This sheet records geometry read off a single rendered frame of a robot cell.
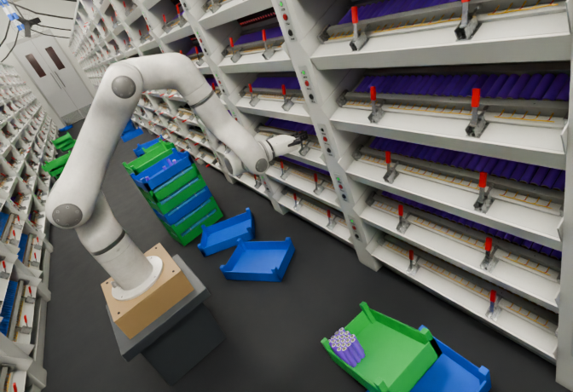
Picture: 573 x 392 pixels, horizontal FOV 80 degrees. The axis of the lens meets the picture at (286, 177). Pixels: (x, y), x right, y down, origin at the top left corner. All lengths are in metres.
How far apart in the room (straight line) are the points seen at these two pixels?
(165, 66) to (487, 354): 1.23
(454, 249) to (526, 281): 0.18
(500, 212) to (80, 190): 1.06
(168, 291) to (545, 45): 1.17
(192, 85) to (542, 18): 0.83
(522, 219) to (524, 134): 0.20
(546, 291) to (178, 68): 1.08
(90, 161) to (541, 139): 1.06
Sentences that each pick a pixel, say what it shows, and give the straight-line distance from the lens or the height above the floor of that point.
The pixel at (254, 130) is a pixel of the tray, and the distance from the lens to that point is 1.72.
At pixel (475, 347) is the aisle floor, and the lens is 1.24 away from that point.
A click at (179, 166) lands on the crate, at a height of 0.43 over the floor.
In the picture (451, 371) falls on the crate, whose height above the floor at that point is 0.00.
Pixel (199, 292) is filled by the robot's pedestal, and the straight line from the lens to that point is 1.29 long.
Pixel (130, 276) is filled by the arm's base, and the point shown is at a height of 0.44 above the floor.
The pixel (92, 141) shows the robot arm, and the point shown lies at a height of 0.88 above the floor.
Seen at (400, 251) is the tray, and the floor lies 0.12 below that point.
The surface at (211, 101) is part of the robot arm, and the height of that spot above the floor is 0.84.
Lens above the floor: 1.05
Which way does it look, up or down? 27 degrees down
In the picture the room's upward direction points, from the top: 22 degrees counter-clockwise
